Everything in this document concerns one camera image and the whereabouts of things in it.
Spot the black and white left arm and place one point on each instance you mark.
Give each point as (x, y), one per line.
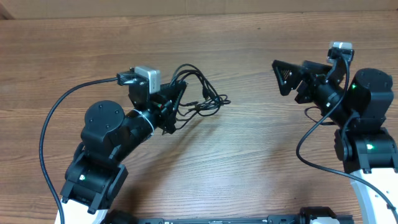
(96, 173)

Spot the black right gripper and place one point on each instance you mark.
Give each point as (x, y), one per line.
(309, 79)

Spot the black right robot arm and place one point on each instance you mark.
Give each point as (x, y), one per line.
(357, 106)

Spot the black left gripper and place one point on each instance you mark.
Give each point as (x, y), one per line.
(162, 109)

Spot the brown cardboard backdrop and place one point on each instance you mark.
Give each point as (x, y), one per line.
(54, 9)

